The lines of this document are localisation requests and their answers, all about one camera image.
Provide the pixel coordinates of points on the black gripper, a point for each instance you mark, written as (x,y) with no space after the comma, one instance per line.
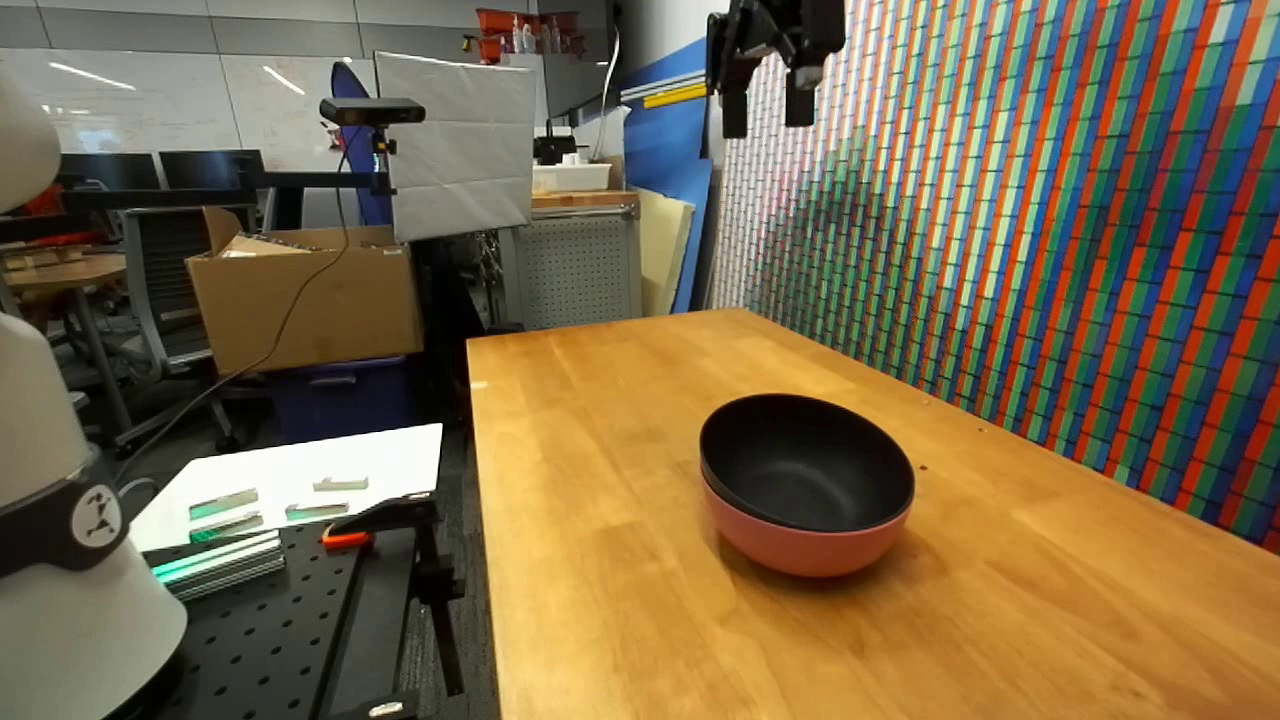
(780,26)

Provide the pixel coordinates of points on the black bowl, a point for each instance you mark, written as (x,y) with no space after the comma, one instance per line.
(803,461)

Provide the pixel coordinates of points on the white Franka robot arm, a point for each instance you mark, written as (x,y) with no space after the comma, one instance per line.
(62,585)

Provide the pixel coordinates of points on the brown bowl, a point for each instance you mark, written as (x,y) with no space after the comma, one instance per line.
(803,549)

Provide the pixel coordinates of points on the beige leaning boards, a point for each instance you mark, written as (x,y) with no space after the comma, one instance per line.
(662,253)

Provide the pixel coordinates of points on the white small box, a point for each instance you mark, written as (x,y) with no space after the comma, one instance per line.
(574,179)

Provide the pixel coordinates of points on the wooden shelf board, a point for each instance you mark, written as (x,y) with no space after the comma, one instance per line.
(584,202)

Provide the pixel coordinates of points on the red items on shelf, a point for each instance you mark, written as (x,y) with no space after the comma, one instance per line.
(526,29)

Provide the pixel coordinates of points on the grey perforated panel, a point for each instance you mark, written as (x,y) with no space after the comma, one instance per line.
(574,274)

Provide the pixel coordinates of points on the white foam board panel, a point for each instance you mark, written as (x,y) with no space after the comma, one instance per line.
(461,141)

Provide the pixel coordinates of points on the cardboard box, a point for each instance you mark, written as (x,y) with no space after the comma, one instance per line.
(314,304)

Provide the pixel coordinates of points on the blue storage bin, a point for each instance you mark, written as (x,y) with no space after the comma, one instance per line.
(347,397)

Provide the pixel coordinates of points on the white paper sheet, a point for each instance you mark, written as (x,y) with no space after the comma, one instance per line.
(347,461)

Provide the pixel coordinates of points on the grey office chair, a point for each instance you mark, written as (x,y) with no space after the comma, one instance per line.
(166,285)

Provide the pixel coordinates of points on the green marker pen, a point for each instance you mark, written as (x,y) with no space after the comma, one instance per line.
(222,504)

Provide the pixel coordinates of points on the green lit tube bundle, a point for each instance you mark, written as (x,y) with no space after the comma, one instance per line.
(222,566)

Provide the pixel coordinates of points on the round wooden table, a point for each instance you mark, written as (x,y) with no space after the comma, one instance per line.
(62,274)

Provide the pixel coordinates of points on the black optical breadboard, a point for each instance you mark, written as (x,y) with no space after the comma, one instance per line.
(265,641)

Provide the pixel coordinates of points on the blue wall panel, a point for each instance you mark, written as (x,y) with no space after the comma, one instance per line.
(675,133)

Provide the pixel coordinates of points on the black stereo camera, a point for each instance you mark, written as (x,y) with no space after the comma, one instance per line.
(371,112)

